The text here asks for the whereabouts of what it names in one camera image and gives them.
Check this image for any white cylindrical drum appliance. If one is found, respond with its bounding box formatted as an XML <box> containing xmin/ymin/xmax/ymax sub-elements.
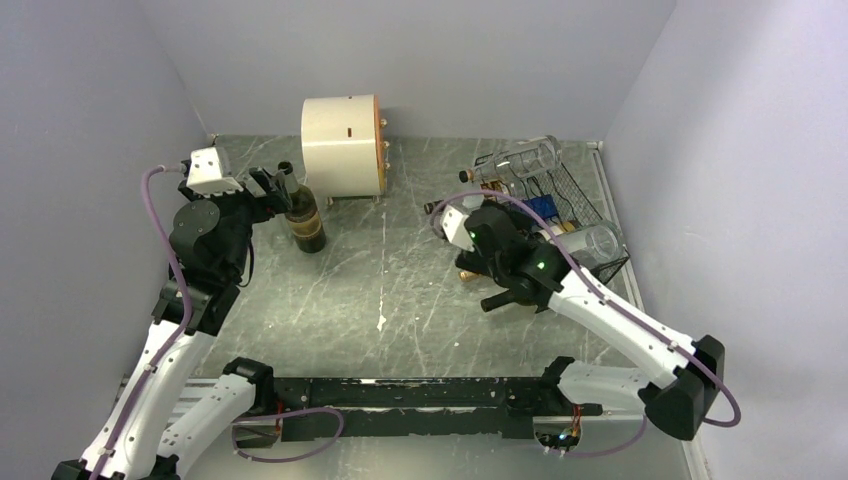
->
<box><xmin>300</xmin><ymin>94</ymin><xmax>388</xmax><ymax>201</ymax></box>

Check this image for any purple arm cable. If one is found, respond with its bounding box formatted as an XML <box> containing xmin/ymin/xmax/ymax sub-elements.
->
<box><xmin>86</xmin><ymin>164</ymin><xmax>197</xmax><ymax>480</ymax></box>
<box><xmin>427</xmin><ymin>190</ymin><xmax>742</xmax><ymax>460</ymax></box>

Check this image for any black wire wine rack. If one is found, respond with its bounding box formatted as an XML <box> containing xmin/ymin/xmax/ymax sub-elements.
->
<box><xmin>472</xmin><ymin>160</ymin><xmax>628</xmax><ymax>284</ymax></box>

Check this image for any dark wine bottle black cap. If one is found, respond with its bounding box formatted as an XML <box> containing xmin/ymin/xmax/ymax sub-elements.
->
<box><xmin>480</xmin><ymin>290</ymin><xmax>523</xmax><ymax>313</ymax></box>

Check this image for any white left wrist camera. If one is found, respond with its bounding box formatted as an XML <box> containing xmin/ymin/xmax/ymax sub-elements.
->
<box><xmin>186</xmin><ymin>146</ymin><xmax>244</xmax><ymax>197</ymax></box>

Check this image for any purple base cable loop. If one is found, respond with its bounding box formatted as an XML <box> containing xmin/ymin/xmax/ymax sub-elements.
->
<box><xmin>229</xmin><ymin>406</ymin><xmax>346</xmax><ymax>465</ymax></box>

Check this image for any red wine bottle gold foil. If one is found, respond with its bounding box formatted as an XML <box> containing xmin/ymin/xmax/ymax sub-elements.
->
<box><xmin>457</xmin><ymin>221</ymin><xmax>578</xmax><ymax>284</ymax></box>

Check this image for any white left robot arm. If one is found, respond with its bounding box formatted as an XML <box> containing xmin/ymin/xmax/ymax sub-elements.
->
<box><xmin>53</xmin><ymin>162</ymin><xmax>293</xmax><ymax>479</ymax></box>

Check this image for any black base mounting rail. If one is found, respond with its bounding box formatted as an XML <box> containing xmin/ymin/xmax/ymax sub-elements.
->
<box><xmin>248</xmin><ymin>377</ymin><xmax>603</xmax><ymax>442</ymax></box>

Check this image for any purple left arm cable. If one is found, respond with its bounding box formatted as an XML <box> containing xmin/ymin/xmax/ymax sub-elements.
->
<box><xmin>86</xmin><ymin>164</ymin><xmax>197</xmax><ymax>480</ymax></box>

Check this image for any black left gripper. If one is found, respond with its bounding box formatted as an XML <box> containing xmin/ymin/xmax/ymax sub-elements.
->
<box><xmin>180</xmin><ymin>165</ymin><xmax>290</xmax><ymax>277</ymax></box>

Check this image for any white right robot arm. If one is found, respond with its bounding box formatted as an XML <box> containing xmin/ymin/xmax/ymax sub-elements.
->
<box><xmin>438</xmin><ymin>202</ymin><xmax>726</xmax><ymax>441</ymax></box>

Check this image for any large clear round bottle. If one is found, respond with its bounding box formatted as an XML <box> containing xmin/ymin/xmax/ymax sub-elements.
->
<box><xmin>558</xmin><ymin>221</ymin><xmax>625</xmax><ymax>269</ymax></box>

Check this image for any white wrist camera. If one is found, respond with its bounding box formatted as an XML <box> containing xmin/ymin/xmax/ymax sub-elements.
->
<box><xmin>440</xmin><ymin>204</ymin><xmax>475</xmax><ymax>252</ymax></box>
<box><xmin>186</xmin><ymin>146</ymin><xmax>244</xmax><ymax>197</ymax></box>

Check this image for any blue clear vodka bottle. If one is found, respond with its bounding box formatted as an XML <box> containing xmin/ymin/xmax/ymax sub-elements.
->
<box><xmin>513</xmin><ymin>195</ymin><xmax>559</xmax><ymax>221</ymax></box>

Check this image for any clear bottle with black cap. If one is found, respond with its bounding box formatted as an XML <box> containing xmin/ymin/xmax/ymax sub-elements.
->
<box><xmin>423</xmin><ymin>199</ymin><xmax>457</xmax><ymax>217</ymax></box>

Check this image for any clear bottle with cork stopper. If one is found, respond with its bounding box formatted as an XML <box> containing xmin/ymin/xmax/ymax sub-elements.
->
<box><xmin>458</xmin><ymin>135</ymin><xmax>562</xmax><ymax>184</ymax></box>

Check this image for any dark green silver-capped wine bottle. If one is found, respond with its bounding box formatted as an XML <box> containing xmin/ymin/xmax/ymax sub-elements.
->
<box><xmin>278</xmin><ymin>161</ymin><xmax>327</xmax><ymax>253</ymax></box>

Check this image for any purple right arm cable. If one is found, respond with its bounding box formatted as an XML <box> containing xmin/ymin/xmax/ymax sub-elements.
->
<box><xmin>427</xmin><ymin>190</ymin><xmax>742</xmax><ymax>460</ymax></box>

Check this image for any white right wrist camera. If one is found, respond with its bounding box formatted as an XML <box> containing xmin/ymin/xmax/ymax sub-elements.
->
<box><xmin>440</xmin><ymin>204</ymin><xmax>475</xmax><ymax>252</ymax></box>

